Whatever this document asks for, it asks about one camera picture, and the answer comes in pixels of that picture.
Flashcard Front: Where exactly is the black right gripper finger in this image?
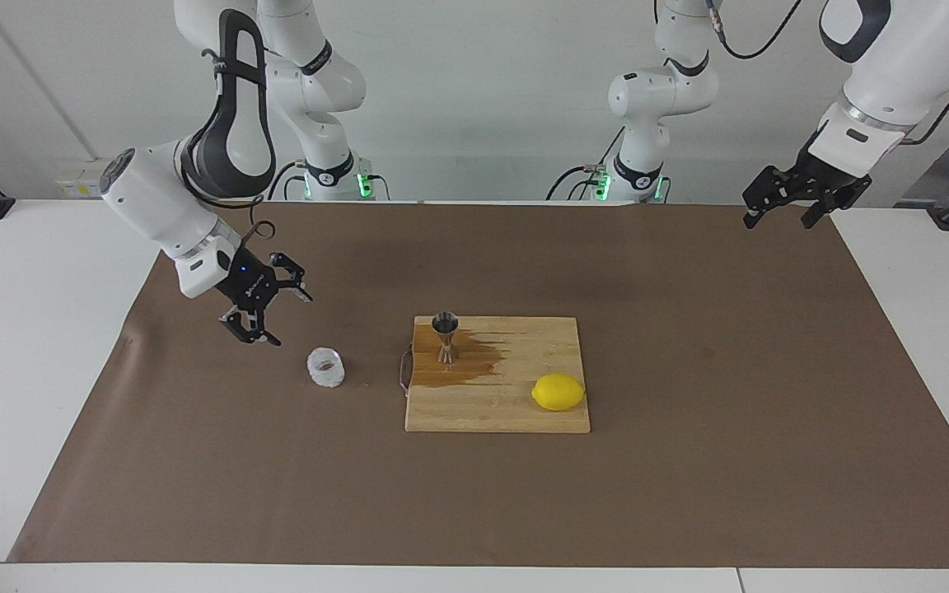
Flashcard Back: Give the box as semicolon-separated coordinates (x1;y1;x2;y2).
218;306;283;348
269;252;314;303

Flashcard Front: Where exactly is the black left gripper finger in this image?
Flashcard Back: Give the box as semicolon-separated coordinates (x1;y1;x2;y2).
801;175;874;231
741;164;802;231

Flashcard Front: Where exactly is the clear textured glass cup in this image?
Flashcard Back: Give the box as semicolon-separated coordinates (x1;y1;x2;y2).
307;348;346;389

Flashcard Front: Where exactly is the steel double jigger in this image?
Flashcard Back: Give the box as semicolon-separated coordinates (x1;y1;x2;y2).
432;311;460;365

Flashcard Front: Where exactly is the brown table mat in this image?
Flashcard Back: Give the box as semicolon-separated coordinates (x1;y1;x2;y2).
7;200;949;569

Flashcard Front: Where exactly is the wooden cutting board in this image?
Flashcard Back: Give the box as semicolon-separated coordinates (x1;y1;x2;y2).
399;316;591;434

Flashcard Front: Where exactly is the yellow lemon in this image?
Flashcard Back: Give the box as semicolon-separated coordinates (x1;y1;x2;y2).
531;373;587;412

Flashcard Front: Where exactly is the black base cable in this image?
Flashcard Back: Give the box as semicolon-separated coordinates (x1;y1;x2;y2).
546;165;607;201
270;161;304;201

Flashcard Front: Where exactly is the white wall socket box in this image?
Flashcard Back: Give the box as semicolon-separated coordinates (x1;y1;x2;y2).
57;167;113;199

